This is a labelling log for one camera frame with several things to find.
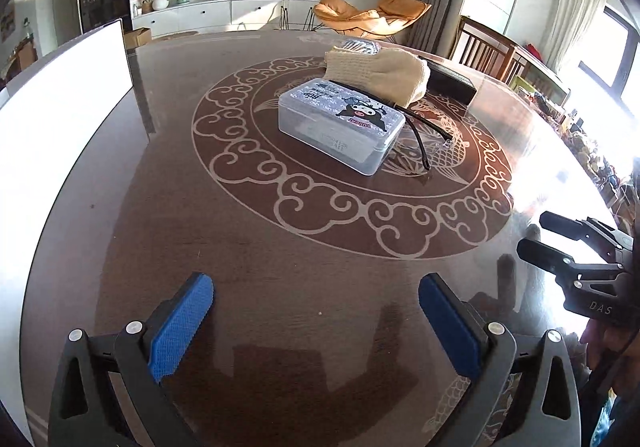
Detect white board panel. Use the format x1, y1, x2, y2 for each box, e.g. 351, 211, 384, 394
1, 22, 149, 446

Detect cardboard box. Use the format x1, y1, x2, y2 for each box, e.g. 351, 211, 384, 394
122, 28, 152, 50

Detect cream knitted cloth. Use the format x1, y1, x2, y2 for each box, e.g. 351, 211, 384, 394
324, 47, 431, 108

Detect white tv cabinet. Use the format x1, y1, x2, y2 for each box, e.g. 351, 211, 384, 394
132, 0, 319, 38

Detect wooden dining chair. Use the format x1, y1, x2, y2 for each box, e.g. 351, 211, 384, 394
448, 16, 530, 84

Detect clear plastic cartoon box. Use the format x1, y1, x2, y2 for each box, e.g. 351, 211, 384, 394
278, 78, 406, 176

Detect person right hand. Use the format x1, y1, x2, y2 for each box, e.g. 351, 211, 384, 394
579, 318, 640, 397

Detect black rectangular box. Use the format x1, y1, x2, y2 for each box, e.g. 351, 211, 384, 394
421, 57, 477, 106

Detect orange lounge chair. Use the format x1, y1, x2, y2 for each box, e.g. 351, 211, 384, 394
314, 0, 432, 40

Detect black frame glasses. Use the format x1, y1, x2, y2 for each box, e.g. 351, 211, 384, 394
328, 79, 456, 173

